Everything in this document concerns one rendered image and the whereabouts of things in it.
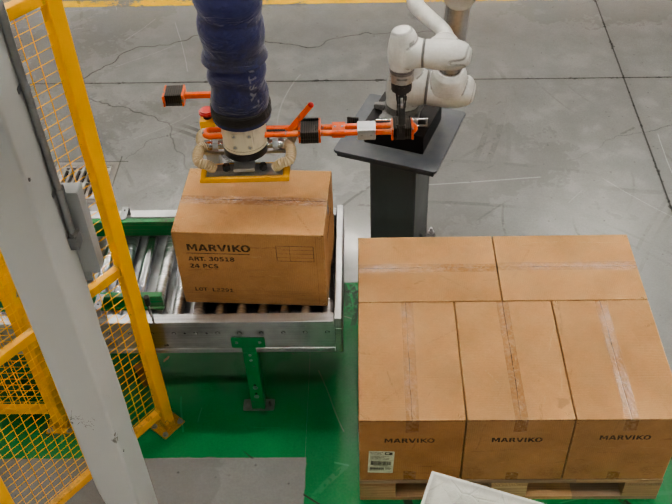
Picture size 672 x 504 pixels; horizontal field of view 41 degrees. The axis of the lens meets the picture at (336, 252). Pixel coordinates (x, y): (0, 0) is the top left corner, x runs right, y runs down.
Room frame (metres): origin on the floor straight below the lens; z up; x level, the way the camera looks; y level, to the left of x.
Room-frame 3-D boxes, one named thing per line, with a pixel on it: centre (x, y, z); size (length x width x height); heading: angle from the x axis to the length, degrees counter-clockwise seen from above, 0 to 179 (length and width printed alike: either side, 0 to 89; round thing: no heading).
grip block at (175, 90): (3.05, 0.62, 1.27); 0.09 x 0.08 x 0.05; 178
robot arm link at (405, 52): (2.76, -0.28, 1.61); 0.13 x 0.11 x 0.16; 78
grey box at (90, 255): (1.87, 0.78, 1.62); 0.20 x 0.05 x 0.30; 87
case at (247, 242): (2.76, 0.32, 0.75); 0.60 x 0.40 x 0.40; 84
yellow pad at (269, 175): (2.69, 0.33, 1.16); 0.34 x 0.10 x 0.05; 88
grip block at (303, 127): (2.77, 0.08, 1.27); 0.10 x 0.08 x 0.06; 178
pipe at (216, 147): (2.78, 0.33, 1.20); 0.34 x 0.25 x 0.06; 88
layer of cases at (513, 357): (2.42, -0.68, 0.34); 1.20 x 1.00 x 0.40; 87
